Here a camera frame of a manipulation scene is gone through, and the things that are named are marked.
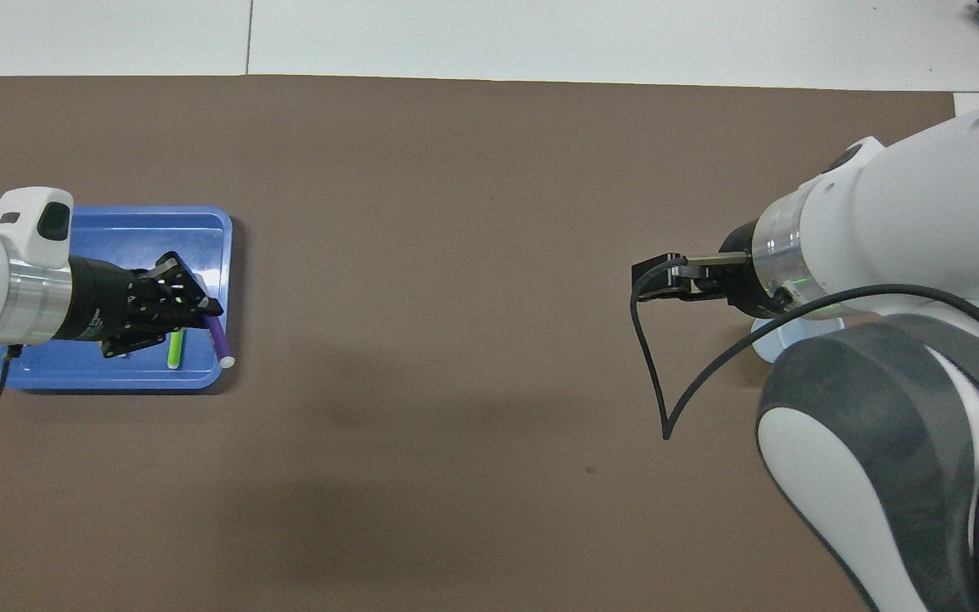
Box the blue plastic tray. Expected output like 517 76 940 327
0 206 234 392

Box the brown table mat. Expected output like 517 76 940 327
0 75 979 612

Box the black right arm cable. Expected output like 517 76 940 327
630 258 979 612

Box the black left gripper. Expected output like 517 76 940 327
52 251 227 359

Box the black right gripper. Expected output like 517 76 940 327
631 219 788 320

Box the translucent mesh pen cup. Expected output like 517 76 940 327
749 310 847 365

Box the purple pen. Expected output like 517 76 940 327
205 316 236 369

